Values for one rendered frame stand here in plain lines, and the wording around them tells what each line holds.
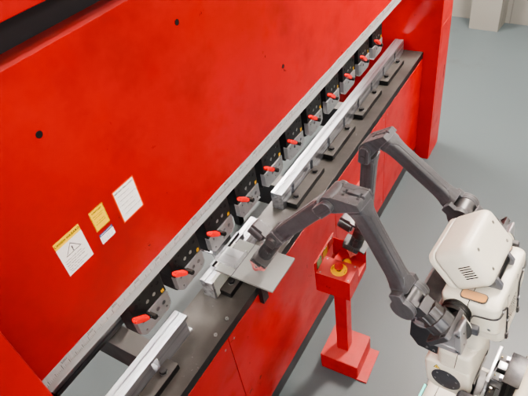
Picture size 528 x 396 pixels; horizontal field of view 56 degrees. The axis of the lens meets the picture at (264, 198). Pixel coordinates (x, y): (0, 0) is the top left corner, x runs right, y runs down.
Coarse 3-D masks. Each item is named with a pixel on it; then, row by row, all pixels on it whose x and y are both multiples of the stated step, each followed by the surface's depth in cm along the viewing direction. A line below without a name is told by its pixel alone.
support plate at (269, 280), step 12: (240, 240) 207; (252, 252) 201; (240, 264) 197; (276, 264) 195; (288, 264) 194; (240, 276) 193; (252, 276) 192; (264, 276) 191; (276, 276) 190; (264, 288) 187
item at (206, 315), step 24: (408, 72) 316; (384, 96) 299; (360, 120) 283; (360, 144) 270; (336, 168) 254; (312, 192) 242; (264, 216) 234; (288, 216) 232; (288, 240) 221; (240, 288) 204; (192, 312) 198; (216, 312) 197; (240, 312) 196; (192, 336) 190; (216, 336) 188; (192, 360) 182; (168, 384) 176; (192, 384) 178
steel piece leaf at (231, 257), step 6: (222, 252) 203; (228, 252) 203; (234, 252) 202; (240, 252) 202; (246, 252) 200; (222, 258) 200; (228, 258) 200; (234, 258) 200; (240, 258) 198; (228, 264) 198; (234, 264) 195
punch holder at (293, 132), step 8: (296, 120) 221; (288, 128) 216; (296, 128) 223; (280, 136) 217; (288, 136) 218; (296, 136) 225; (280, 144) 220; (288, 144) 220; (280, 152) 224; (288, 152) 221; (296, 152) 228
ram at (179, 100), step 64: (128, 0) 124; (192, 0) 144; (256, 0) 171; (320, 0) 212; (384, 0) 278; (0, 64) 103; (64, 64) 113; (128, 64) 129; (192, 64) 151; (256, 64) 182; (320, 64) 228; (0, 128) 103; (64, 128) 117; (128, 128) 135; (192, 128) 159; (256, 128) 193; (0, 192) 107; (64, 192) 122; (192, 192) 168; (0, 256) 111; (128, 256) 148; (0, 320) 115; (64, 320) 132
